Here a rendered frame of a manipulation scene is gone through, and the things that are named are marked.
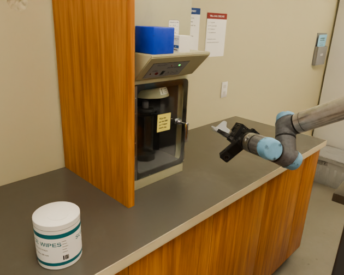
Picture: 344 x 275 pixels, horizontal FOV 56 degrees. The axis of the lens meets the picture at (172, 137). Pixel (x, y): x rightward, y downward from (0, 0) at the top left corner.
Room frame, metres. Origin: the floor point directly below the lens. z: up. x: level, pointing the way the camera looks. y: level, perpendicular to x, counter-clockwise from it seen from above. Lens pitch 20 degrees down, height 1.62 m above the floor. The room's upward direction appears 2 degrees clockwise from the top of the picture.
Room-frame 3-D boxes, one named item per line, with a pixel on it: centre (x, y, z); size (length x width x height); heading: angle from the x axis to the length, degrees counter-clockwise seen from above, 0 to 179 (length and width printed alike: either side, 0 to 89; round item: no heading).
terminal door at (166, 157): (1.31, 0.05, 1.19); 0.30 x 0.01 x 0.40; 136
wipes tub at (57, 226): (0.80, 0.32, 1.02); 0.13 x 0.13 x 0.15
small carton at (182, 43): (1.31, -0.02, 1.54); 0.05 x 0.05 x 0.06; 30
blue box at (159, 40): (1.20, 0.08, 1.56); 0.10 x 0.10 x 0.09; 46
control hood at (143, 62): (1.27, 0.01, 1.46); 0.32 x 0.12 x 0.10; 136
